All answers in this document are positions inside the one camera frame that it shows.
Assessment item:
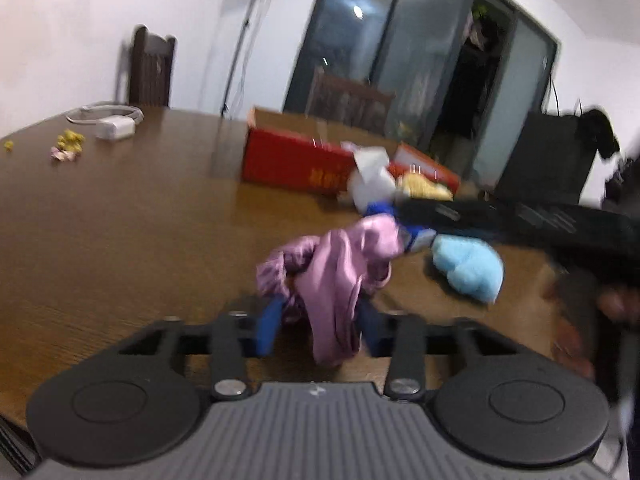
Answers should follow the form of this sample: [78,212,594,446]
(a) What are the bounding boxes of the light blue fluffy glove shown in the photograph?
[432,234,504,304]

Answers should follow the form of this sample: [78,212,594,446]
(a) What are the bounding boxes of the white coiled cable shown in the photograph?
[65,103,146,126]

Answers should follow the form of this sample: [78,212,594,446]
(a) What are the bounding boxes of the person's right hand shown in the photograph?
[544,272,639,382]

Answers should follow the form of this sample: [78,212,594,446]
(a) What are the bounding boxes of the red orange cardboard box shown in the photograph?
[241,107,460,195]

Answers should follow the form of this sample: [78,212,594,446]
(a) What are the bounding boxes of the yellow dried petals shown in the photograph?
[3,129,87,163]

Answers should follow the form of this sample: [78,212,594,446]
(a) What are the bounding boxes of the white power adapter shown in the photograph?
[94,115,136,142]

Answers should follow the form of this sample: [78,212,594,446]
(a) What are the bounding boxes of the studio light on stand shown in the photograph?
[220,0,271,118]

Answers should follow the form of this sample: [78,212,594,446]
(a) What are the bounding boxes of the yellow white plush toy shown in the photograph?
[397,172,454,202]

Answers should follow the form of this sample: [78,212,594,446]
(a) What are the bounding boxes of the black garment on bag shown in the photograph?
[577,107,620,160]

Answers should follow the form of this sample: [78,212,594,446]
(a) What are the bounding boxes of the black sliding glass door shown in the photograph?
[284,0,558,188]

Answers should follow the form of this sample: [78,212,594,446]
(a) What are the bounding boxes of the black paper bag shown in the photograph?
[494,113,598,204]

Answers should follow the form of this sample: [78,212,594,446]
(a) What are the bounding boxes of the dark wooden chair left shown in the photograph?
[128,25,177,107]

